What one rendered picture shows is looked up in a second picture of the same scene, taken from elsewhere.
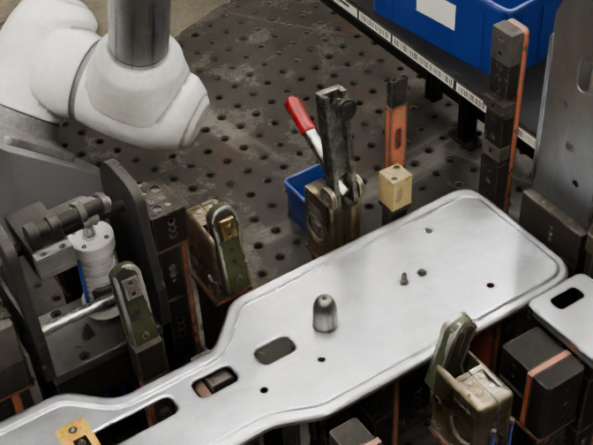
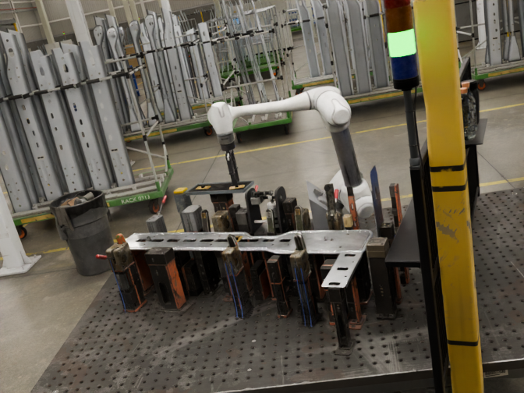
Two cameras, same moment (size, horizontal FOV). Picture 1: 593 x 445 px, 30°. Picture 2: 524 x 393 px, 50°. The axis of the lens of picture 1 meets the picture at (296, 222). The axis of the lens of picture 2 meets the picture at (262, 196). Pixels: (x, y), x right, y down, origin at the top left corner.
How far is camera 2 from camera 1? 2.06 m
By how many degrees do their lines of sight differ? 54
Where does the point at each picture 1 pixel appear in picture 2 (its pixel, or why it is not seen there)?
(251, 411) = (265, 246)
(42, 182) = (320, 213)
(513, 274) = (348, 247)
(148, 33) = (346, 175)
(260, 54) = not seen: hidden behind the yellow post
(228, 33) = not seen: hidden behind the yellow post
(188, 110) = (359, 204)
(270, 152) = not seen: hidden behind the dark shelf
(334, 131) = (329, 196)
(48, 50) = (339, 179)
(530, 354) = (328, 262)
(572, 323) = (341, 259)
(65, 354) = (260, 231)
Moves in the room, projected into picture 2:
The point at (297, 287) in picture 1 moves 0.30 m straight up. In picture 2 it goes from (306, 233) to (295, 175)
